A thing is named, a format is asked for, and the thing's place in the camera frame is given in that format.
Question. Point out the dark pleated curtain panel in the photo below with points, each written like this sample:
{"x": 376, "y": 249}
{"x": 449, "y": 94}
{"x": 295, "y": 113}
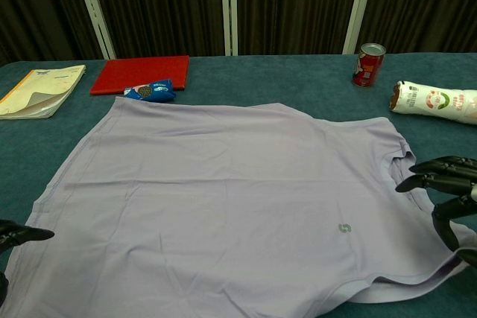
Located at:
{"x": 425, "y": 5}
{"x": 160, "y": 5}
{"x": 294, "y": 5}
{"x": 37, "y": 5}

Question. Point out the white snack tube package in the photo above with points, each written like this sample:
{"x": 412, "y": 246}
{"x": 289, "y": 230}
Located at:
{"x": 428, "y": 102}

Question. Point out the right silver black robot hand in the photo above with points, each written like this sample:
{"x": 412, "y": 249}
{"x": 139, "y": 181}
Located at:
{"x": 447, "y": 180}

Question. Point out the lavender t-shirt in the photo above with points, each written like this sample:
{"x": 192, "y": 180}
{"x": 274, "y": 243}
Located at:
{"x": 223, "y": 184}

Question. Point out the yellow-spined paper notebook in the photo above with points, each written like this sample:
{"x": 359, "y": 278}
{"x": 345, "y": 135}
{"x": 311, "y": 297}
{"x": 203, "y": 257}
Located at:
{"x": 37, "y": 91}

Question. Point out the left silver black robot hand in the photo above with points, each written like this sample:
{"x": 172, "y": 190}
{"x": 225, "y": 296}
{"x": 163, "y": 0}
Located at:
{"x": 22, "y": 234}

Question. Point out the teal felt table cover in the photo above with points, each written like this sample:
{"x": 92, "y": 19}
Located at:
{"x": 261, "y": 79}

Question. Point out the blue cookie packet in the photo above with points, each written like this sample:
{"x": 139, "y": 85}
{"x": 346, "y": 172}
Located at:
{"x": 156, "y": 89}

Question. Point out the white screen frame post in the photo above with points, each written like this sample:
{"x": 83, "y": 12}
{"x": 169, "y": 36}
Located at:
{"x": 359, "y": 9}
{"x": 93, "y": 9}
{"x": 228, "y": 9}

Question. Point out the red flat board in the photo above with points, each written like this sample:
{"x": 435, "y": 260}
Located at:
{"x": 141, "y": 72}

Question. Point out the red tin can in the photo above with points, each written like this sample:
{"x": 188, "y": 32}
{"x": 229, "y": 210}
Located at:
{"x": 367, "y": 68}

